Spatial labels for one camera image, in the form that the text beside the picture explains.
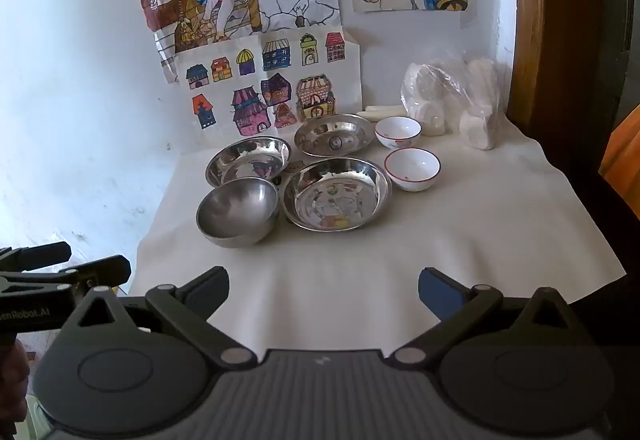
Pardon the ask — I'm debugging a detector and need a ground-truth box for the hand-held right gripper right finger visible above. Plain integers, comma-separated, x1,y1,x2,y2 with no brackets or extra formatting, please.
389,267,584,366

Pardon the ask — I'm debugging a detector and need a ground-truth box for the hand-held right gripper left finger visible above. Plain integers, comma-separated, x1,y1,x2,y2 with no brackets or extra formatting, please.
62,267,257,370

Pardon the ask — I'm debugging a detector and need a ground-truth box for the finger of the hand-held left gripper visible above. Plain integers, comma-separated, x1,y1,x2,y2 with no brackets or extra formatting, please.
0,242,72,272
0,254,132,294

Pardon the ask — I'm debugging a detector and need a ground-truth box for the steel bowl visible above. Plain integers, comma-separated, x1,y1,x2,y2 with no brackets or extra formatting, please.
205,136,292,188
196,177,280,249

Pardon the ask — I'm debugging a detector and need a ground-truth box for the white ceramic bowl red rim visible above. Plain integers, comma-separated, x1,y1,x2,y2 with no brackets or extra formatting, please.
375,116,422,150
384,148,441,192

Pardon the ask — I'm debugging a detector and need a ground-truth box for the large steel plate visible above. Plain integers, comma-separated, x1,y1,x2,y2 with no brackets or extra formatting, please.
281,157,393,232

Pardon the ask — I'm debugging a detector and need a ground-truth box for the person's left hand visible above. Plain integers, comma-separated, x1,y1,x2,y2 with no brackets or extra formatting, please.
0,337,31,427

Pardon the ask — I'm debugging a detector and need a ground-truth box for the white printed cloth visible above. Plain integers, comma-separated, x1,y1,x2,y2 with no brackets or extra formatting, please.
127,110,628,356

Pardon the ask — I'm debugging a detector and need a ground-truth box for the white stick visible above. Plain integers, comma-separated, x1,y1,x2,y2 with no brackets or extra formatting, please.
363,105,407,118

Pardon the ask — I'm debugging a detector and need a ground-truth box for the clear bag of white rolls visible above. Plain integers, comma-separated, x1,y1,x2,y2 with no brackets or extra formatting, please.
400,51,502,152

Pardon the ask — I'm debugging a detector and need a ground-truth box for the coloured houses drawing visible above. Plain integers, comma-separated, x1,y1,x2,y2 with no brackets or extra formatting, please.
172,28,363,151

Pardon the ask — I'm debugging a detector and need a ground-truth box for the dark door panel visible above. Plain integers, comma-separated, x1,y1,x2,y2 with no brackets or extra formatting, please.
530,0,640,171

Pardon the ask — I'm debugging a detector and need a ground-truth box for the wooden frame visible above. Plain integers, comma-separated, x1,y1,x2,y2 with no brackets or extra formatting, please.
500,0,548,121

